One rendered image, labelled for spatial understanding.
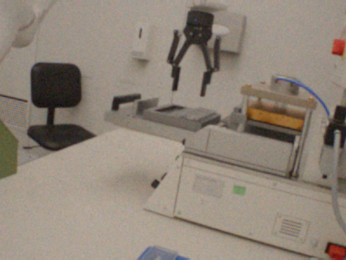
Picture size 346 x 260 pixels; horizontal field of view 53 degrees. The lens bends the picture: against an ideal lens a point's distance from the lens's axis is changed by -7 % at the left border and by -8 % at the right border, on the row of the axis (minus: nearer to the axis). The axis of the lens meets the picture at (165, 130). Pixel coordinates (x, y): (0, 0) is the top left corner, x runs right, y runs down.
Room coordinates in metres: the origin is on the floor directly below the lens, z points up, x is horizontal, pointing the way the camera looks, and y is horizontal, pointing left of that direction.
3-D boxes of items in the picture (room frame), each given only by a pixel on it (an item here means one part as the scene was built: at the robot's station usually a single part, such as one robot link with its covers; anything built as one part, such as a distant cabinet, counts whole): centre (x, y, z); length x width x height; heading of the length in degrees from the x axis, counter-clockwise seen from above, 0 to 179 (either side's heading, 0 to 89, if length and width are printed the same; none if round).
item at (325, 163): (0.70, -0.33, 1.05); 0.15 x 0.05 x 0.15; 159
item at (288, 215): (0.94, -0.28, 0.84); 0.53 x 0.37 x 0.17; 69
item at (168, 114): (1.04, -0.05, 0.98); 0.20 x 0.17 x 0.03; 159
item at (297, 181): (0.94, -0.32, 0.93); 0.46 x 0.35 x 0.01; 69
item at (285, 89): (0.92, -0.31, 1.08); 0.31 x 0.24 x 0.13; 159
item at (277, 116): (0.94, -0.29, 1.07); 0.22 x 0.17 x 0.10; 159
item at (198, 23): (1.04, -0.05, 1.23); 0.08 x 0.08 x 0.09
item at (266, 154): (0.85, -0.17, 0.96); 0.26 x 0.05 x 0.07; 69
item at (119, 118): (1.06, 0.00, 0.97); 0.30 x 0.22 x 0.08; 69
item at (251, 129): (1.11, -0.27, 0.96); 0.25 x 0.05 x 0.07; 69
